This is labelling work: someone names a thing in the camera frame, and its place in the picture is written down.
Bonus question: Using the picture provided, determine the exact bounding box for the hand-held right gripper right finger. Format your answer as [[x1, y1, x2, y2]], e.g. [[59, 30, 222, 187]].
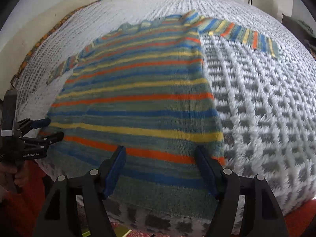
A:
[[195, 145, 290, 237]]

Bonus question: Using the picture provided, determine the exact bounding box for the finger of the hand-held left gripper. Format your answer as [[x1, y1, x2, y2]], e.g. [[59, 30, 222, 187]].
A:
[[22, 132, 65, 150], [14, 118, 51, 135]]

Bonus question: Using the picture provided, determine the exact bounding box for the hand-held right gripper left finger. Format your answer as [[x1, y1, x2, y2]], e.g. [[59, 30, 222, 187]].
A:
[[31, 145, 127, 237]]

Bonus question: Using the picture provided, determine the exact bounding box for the striped knitted sweater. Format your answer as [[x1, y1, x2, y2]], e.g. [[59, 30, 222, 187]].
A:
[[46, 10, 282, 221]]

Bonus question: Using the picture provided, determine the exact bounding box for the person's left hand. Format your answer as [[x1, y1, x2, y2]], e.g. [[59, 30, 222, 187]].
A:
[[0, 163, 25, 198]]

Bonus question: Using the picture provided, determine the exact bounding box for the person's red clothing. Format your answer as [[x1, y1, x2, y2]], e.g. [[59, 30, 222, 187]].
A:
[[0, 160, 48, 237]]

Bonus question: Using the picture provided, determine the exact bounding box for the orange patterned bedsheet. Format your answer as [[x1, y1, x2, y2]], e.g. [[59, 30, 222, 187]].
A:
[[13, 0, 102, 79]]

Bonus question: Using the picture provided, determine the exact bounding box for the white grey checked blanket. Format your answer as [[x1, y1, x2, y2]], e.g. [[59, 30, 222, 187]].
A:
[[10, 0, 316, 230]]

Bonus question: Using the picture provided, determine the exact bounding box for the cream mattress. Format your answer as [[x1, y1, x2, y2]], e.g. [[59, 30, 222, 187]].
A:
[[0, 0, 99, 63]]

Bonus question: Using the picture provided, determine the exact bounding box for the dark furniture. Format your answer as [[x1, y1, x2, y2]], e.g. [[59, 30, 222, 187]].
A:
[[281, 13, 316, 60]]

